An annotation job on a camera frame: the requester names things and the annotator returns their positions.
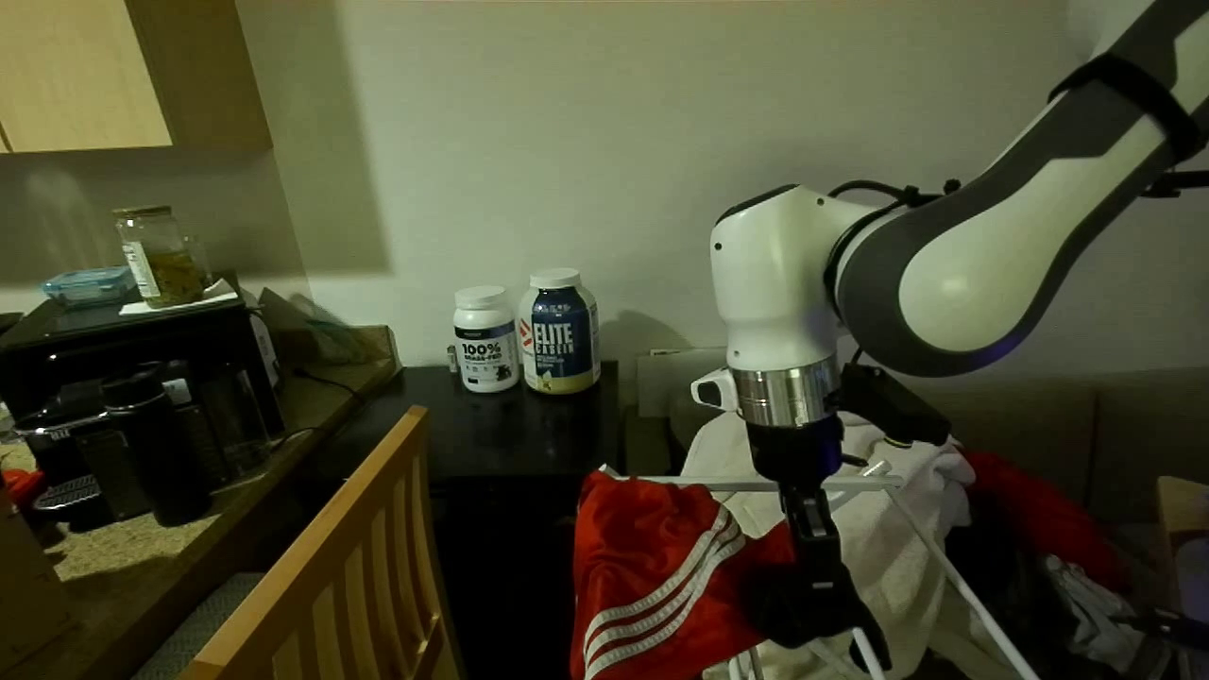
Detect glass jar with label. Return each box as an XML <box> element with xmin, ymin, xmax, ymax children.
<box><xmin>108</xmin><ymin>205</ymin><xmax>214</xmax><ymax>308</ymax></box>

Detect red shorts with white stripes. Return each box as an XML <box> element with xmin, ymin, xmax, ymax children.
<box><xmin>564</xmin><ymin>463</ymin><xmax>800</xmax><ymax>680</ymax></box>

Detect white supplement jar right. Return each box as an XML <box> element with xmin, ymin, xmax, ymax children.
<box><xmin>514</xmin><ymin>265</ymin><xmax>603</xmax><ymax>399</ymax></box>

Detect white wire drying rack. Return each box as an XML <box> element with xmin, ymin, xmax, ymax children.
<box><xmin>597</xmin><ymin>457</ymin><xmax>1044</xmax><ymax>680</ymax></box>

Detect black tumbler bottle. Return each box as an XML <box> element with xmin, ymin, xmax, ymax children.
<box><xmin>106</xmin><ymin>374</ymin><xmax>214</xmax><ymax>531</ymax></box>

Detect cardboard box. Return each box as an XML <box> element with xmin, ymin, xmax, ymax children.
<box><xmin>1154</xmin><ymin>471</ymin><xmax>1209</xmax><ymax>635</ymax></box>

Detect black microwave oven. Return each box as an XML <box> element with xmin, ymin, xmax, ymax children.
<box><xmin>0</xmin><ymin>293</ymin><xmax>289</xmax><ymax>445</ymax></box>

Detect crumpled white cloth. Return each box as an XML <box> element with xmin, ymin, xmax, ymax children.
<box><xmin>1038</xmin><ymin>552</ymin><xmax>1154</xmax><ymax>672</ymax></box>

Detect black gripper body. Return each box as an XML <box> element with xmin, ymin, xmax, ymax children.
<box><xmin>746</xmin><ymin>415</ymin><xmax>846</xmax><ymax>499</ymax></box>

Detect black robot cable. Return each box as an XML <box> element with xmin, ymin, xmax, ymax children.
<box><xmin>824</xmin><ymin>176</ymin><xmax>967</xmax><ymax>216</ymax></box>

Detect brown paper bag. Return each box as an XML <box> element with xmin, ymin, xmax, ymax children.
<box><xmin>252</xmin><ymin>288</ymin><xmax>401</xmax><ymax>386</ymax></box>

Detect small white supplement jar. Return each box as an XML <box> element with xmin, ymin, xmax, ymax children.
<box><xmin>449</xmin><ymin>284</ymin><xmax>524</xmax><ymax>395</ymax></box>

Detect cream white towel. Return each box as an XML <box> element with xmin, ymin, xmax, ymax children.
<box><xmin>676</xmin><ymin>408</ymin><xmax>984</xmax><ymax>680</ymax></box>

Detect wooden slatted chair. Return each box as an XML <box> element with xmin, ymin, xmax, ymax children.
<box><xmin>183</xmin><ymin>405</ymin><xmax>465</xmax><ymax>680</ymax></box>

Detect brown kitchen counter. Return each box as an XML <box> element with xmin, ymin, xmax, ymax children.
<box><xmin>0</xmin><ymin>319</ymin><xmax>408</xmax><ymax>680</ymax></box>

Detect white wall heater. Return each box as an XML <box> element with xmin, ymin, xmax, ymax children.
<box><xmin>631</xmin><ymin>348</ymin><xmax>734</xmax><ymax>423</ymax></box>

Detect black side table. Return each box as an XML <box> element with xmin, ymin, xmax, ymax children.
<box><xmin>401</xmin><ymin>358</ymin><xmax>626</xmax><ymax>680</ymax></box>

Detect blue bowl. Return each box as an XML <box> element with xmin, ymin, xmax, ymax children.
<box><xmin>40</xmin><ymin>265</ymin><xmax>137</xmax><ymax>314</ymax></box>

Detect beige wall cabinet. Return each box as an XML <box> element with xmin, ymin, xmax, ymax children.
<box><xmin>0</xmin><ymin>0</ymin><xmax>275</xmax><ymax>161</ymax></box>

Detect red cloth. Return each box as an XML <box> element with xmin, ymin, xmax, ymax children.
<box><xmin>959</xmin><ymin>445</ymin><xmax>1139</xmax><ymax>598</ymax></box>

